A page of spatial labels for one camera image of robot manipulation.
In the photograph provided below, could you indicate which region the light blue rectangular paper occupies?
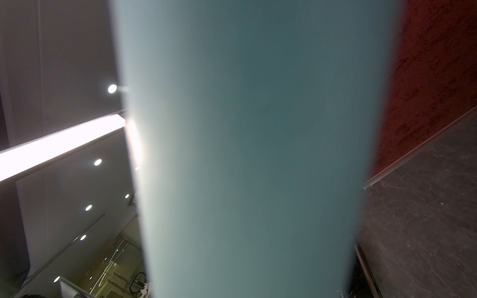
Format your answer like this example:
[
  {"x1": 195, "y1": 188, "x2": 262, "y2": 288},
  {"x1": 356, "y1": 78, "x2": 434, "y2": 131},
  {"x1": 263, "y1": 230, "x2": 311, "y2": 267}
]
[{"x1": 109, "y1": 1, "x2": 402, "y2": 298}]

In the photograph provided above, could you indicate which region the long ceiling strip light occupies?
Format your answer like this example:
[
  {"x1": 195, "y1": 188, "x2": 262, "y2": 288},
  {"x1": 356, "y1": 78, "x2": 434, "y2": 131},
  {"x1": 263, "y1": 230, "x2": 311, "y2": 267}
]
[{"x1": 1, "y1": 114, "x2": 125, "y2": 182}]

